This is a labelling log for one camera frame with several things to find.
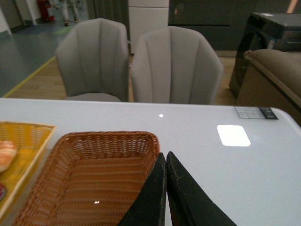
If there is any red bin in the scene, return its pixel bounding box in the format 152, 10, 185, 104
37, 0, 55, 22

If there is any croissant bread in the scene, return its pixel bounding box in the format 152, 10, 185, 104
0, 140, 17, 172

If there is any brown sofa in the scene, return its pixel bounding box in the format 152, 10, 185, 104
236, 49, 301, 124

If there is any left grey upholstered chair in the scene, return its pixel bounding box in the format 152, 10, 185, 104
55, 18, 129, 102

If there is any small printed jar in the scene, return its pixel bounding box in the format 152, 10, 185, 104
0, 183, 7, 200

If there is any white refrigerator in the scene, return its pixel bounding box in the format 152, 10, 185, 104
128, 0, 169, 53

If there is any grey upholstered chair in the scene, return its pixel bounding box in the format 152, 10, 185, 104
55, 18, 129, 102
131, 26, 224, 105

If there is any right grey upholstered chair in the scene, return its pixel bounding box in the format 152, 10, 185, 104
131, 26, 224, 105

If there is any yellow wicker basket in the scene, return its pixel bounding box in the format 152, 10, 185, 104
0, 121, 56, 201

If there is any brown wicker basket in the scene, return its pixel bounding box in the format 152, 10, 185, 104
13, 131, 160, 226

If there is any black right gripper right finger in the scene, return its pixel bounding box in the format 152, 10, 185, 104
166, 152, 235, 226

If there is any dark grey counter cabinet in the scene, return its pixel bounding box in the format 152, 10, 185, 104
168, 0, 291, 51

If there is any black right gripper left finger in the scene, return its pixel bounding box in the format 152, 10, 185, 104
119, 153, 167, 226

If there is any walking person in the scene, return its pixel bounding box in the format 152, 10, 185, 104
57, 0, 80, 26

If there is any table corner label sticker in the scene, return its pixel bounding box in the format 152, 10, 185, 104
234, 106, 278, 120

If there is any black appliance cabinet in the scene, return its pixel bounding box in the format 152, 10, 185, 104
229, 12, 301, 97

